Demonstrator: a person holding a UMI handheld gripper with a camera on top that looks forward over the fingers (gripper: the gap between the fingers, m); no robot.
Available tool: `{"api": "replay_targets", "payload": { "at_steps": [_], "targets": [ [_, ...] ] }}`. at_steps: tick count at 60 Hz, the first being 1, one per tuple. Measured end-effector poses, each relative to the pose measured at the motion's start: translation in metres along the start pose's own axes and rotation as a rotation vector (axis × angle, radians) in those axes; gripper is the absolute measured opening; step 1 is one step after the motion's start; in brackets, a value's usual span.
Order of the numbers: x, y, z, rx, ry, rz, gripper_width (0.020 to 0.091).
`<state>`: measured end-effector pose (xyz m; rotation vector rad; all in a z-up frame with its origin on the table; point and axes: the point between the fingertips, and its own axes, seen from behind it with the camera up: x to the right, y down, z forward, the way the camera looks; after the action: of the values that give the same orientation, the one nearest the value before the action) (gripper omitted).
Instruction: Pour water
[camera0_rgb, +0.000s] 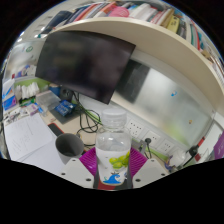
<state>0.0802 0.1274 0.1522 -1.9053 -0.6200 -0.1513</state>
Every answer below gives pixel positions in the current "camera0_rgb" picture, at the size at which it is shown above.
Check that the small blue box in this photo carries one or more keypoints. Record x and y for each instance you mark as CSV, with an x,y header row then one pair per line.
x,y
64,108

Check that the large blank white sheet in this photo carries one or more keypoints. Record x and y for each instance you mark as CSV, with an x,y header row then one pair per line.
x,y
43,158

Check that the white ceramic jar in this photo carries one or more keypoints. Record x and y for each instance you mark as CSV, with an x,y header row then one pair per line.
x,y
177,158

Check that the black desk mat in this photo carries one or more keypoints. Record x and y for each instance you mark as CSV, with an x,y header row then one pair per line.
x,y
56,129

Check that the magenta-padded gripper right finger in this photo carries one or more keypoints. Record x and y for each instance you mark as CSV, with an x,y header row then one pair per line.
x,y
150,170

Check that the white wall power outlet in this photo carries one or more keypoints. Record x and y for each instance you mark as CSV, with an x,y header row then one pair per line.
x,y
152,137
136,128
166,146

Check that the grey ribbed cup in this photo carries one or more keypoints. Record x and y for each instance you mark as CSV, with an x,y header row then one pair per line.
x,y
65,145

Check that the black computer monitor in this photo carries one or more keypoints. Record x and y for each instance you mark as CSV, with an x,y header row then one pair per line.
x,y
83,63

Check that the white tissue pack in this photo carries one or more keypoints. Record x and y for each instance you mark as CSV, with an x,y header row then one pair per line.
x,y
28,90

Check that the white sheet with handwriting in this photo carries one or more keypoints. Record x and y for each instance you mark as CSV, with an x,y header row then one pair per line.
x,y
26,135

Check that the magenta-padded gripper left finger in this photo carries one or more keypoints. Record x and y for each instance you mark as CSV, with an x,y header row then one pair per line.
x,y
77,171

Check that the clear plastic drink bottle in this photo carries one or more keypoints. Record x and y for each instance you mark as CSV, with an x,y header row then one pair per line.
x,y
113,148

